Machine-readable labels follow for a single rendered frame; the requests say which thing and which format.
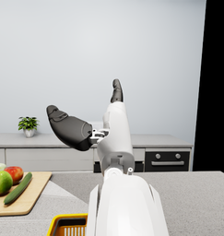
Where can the yellow slatted basket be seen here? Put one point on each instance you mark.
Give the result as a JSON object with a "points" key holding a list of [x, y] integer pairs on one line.
{"points": [[67, 226]]}

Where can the black built-in oven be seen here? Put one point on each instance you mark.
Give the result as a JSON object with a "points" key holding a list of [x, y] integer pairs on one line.
{"points": [[167, 161]]}

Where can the grey kitchen counter cabinet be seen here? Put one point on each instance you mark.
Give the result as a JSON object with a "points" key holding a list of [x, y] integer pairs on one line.
{"points": [[49, 150]]}

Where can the potted green plant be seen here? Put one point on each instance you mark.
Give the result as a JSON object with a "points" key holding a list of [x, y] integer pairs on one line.
{"points": [[28, 125]]}

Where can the red apple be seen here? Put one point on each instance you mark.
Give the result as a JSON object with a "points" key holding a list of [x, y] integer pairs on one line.
{"points": [[15, 173]]}

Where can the wooden cutting board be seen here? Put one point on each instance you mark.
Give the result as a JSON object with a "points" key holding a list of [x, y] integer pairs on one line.
{"points": [[24, 196]]}

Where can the green cucumber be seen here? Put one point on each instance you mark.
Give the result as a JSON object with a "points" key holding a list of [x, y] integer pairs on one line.
{"points": [[18, 188]]}

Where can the green apple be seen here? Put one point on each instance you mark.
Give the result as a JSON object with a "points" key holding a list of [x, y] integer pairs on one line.
{"points": [[2, 182]]}

